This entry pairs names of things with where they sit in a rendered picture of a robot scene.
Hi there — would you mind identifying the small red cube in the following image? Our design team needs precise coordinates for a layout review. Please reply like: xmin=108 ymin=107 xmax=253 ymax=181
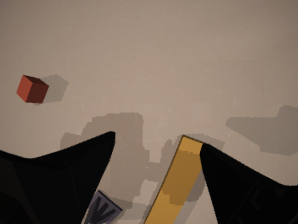
xmin=17 ymin=75 xmax=49 ymax=104

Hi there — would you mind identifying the orange bar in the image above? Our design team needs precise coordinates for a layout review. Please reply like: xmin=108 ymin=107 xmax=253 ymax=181
xmin=144 ymin=133 xmax=204 ymax=224

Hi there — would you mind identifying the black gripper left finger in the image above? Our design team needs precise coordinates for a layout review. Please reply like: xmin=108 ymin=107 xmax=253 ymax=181
xmin=0 ymin=131 xmax=116 ymax=224

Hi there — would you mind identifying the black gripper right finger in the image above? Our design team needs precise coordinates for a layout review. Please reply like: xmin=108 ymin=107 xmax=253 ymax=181
xmin=200 ymin=143 xmax=298 ymax=224

